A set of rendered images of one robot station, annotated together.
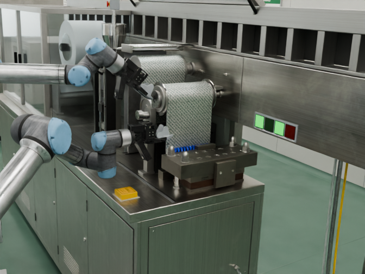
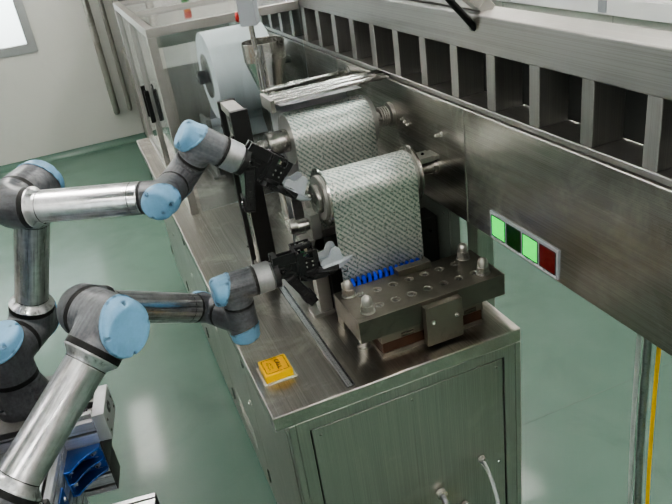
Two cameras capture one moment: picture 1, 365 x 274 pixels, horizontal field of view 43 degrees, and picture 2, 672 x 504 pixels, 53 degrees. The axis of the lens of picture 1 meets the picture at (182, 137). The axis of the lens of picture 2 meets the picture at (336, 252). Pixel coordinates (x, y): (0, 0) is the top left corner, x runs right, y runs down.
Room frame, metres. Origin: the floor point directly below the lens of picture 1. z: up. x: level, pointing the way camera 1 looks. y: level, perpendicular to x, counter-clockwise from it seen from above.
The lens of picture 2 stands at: (0.46, -0.31, 1.91)
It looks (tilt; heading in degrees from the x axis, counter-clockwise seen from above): 27 degrees down; 15
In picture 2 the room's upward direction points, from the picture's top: 9 degrees counter-clockwise
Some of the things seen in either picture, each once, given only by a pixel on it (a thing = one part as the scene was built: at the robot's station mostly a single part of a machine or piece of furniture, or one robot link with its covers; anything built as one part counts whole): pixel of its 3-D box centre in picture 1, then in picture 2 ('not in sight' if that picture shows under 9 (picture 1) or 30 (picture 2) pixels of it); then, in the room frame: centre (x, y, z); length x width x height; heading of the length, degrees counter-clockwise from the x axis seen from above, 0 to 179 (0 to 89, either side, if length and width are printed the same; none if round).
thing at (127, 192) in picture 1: (125, 193); (275, 368); (1.73, 0.22, 0.91); 0.07 x 0.07 x 0.02; 33
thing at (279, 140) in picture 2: not in sight; (277, 142); (2.19, 0.26, 1.33); 0.06 x 0.06 x 0.06; 33
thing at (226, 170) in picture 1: (225, 173); (443, 320); (1.86, -0.19, 0.96); 0.10 x 0.03 x 0.11; 123
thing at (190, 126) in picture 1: (189, 128); (380, 239); (2.01, -0.03, 1.12); 0.23 x 0.01 x 0.18; 123
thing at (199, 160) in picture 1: (210, 160); (419, 293); (1.93, -0.12, 1.00); 0.40 x 0.16 x 0.06; 123
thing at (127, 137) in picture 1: (124, 137); (264, 276); (1.84, 0.24, 1.11); 0.08 x 0.05 x 0.08; 33
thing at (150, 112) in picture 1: (146, 141); (313, 264); (2.00, 0.16, 1.05); 0.06 x 0.05 x 0.31; 123
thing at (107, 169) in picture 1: (103, 163); (237, 318); (1.80, 0.32, 1.01); 0.11 x 0.08 x 0.11; 64
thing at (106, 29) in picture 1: (113, 29); (263, 49); (2.66, 0.41, 1.50); 0.14 x 0.14 x 0.06
